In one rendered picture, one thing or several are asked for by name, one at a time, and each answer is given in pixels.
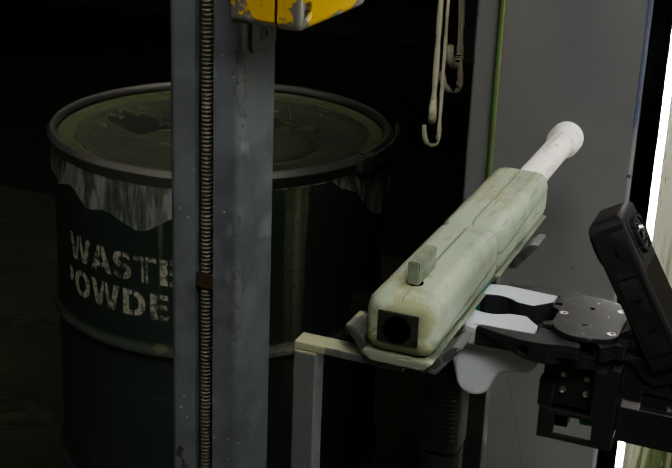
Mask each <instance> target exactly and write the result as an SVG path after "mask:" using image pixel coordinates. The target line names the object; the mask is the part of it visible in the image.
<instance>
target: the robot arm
mask: <svg viewBox="0 0 672 468"><path fill-rule="evenodd" d="M588 234H589V237H590V243H591V244H592V247H593V250H594V252H595V254H596V256H597V258H598V260H599V261H600V264H601V265H602V266H603V267H604V269H605V272H606V274H607V276H608V278H609V280H610V283H611V285H612V287H613V289H614V291H615V294H616V296H617V298H618V300H619V302H620V304H618V303H615V302H611V301H608V300H605V299H600V298H595V297H588V296H585V295H582V294H579V293H575V292H572V291H567V290H563V289H557V288H549V287H538V286H526V285H515V284H509V285H508V286H507V285H496V284H490V285H489V286H488V287H487V289H486V290H485V291H484V292H483V293H486V295H485V297H484V298H483V299H482V300H481V303H480V311H478V310H476V309H474V311H473V312H472V313H471V315H470V316H469V317H468V319H467V320H466V321H465V322H464V323H465V332H472V333H473V335H472V337H471V338H470V339H469V341H468V342H467V343H466V345H465V346H464V347H463V349H462V350H461V351H460V352H459V353H458V354H457V355H456V356H455V357H454V358H453V363H454V368H455V373H456V378H457V382H458V384H459V386H460V387H461V388H462V389H463V390H464V391H465V392H467V393H470V394H482V393H484V392H486V391H487V390H488V388H489V387H490V385H491V384H492V382H493V381H494V379H495V378H496V376H497V375H498V374H499V373H501V372H514V373H528V372H530V371H532V370H533V369H534V368H535V367H536V366H537V364H538V363H541V364H545V368H544V373H543V374H542V375H541V377H540V381H539V391H538V401H537V404H540V406H539V412H538V422H537V431H536V435H538V436H543V437H547V438H551V439H556V440H560V441H565V442H569V443H574V444H578V445H582V446H587V447H591V448H596V449H600V450H604V451H609V452H610V450H611V448H612V445H613V443H614V442H615V441H620V442H624V443H629V444H633V445H638V446H642V447H647V448H651V449H656V450H660V451H665V452H669V453H672V288H671V286H670V284H669V282H668V279H667V277H666V275H665V273H664V271H663V268H662V266H661V264H660V262H659V259H658V257H657V255H656V253H655V250H654V248H653V246H652V241H651V236H650V235H649V231H648V229H647V226H646V224H645V222H644V220H643V219H642V216H641V215H640V214H639V213H638V212H637V210H636V208H635V206H634V204H633V203H632V202H629V201H627V202H623V203H620V204H617V205H614V206H612V207H609V208H606V209H603V210H601V211H600V212H599V214H598V215H597V217H596V218H595V220H594V221H593V223H592V224H591V226H590V228H589V231H588ZM571 417H572V418H576V419H580V420H579V424H582V425H587V426H591V427H592V429H591V437H590V440H586V439H581V438H577V437H572V436H568V435H564V434H559V433H555V432H553V428H554V425H558V426H562V427H567V425H568V422H569V420H570V418H571Z"/></svg>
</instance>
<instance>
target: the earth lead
mask: <svg viewBox="0 0 672 468"><path fill-rule="evenodd" d="M505 2H506V0H500V1H499V14H498V26H497V39H496V52H495V64H494V77H493V89H492V101H491V114H490V126H489V139H488V152H487V164H486V177H485V180H486V179H487V178H488V177H489V176H490V175H491V174H492V162H493V149H494V137H495V124H496V111H497V99H498V86H499V74H500V61H501V49H502V37H503V25H504V13H505Z"/></svg>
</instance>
